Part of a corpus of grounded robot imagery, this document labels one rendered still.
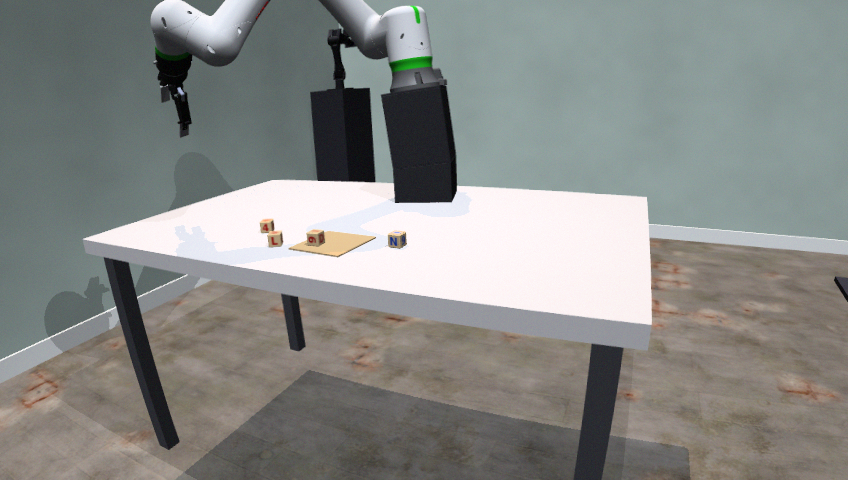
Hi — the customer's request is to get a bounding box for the tan flat mat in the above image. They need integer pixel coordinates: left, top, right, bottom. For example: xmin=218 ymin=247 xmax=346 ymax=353
xmin=288 ymin=231 xmax=376 ymax=257

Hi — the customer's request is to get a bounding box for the tan letter block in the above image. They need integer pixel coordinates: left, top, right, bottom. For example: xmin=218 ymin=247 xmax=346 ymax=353
xmin=388 ymin=230 xmax=407 ymax=249
xmin=306 ymin=229 xmax=325 ymax=246
xmin=267 ymin=231 xmax=284 ymax=247
xmin=259 ymin=219 xmax=275 ymax=233

